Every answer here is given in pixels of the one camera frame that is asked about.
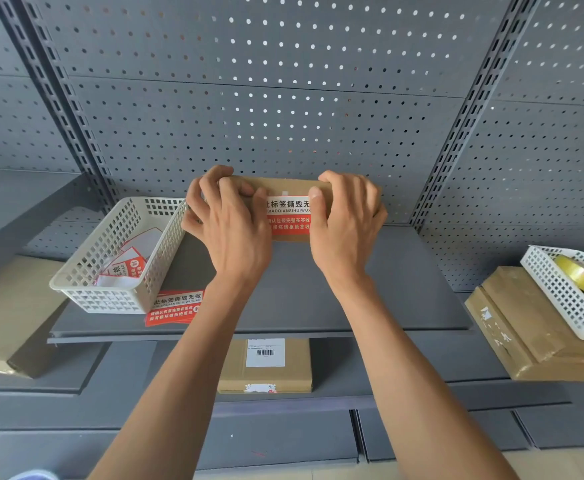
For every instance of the person's right hand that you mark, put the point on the person's right hand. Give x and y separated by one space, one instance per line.
344 239

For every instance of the person's left hand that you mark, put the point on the person's left hand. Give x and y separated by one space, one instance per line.
232 239

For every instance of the person's right little finger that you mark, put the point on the person's right little finger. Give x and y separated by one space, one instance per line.
381 214

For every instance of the person's left middle finger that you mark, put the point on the person's left middle finger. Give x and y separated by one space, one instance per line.
216 182

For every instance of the person's left little finger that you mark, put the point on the person's left little finger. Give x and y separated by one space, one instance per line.
190 217

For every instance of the person's right thumb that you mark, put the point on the person's right thumb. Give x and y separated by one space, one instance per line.
318 209

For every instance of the person's left thumb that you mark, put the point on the person's left thumb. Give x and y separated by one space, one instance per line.
260 207

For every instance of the person's right middle finger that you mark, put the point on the person's right middle finger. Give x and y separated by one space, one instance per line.
353 189

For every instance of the red white seal sticker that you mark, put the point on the red white seal sticker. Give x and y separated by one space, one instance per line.
131 267
292 214
172 308

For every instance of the small brown cardboard box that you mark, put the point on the small brown cardboard box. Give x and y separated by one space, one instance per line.
287 187

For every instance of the person's right forearm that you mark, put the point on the person's right forearm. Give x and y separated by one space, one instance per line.
412 384

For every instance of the person's left forearm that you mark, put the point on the person's left forearm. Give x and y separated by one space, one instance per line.
187 379

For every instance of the white sticker backing sheet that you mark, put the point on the white sticker backing sheet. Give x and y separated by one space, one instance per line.
144 242

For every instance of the grey metal shelf board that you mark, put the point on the grey metal shelf board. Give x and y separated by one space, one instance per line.
17 204
397 364
292 294

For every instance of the white plastic mesh basket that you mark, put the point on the white plastic mesh basket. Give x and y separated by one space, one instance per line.
137 294
564 299

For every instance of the grey perforated back panel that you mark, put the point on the grey perforated back panel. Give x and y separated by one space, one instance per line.
272 84

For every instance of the grey slotted shelf upright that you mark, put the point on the grey slotted shelf upright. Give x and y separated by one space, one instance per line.
57 89
472 109

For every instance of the cardboard box with barcode label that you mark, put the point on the cardboard box with barcode label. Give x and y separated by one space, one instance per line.
272 377

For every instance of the taped brown cardboard box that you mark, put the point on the taped brown cardboard box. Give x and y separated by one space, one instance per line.
517 324

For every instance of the yellow tape roll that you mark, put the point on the yellow tape roll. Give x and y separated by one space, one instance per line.
579 272

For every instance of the large flat cardboard box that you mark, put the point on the large flat cardboard box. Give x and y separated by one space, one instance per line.
7 314

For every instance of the grey metal base shelf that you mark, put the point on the grey metal base shelf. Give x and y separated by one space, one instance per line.
282 439

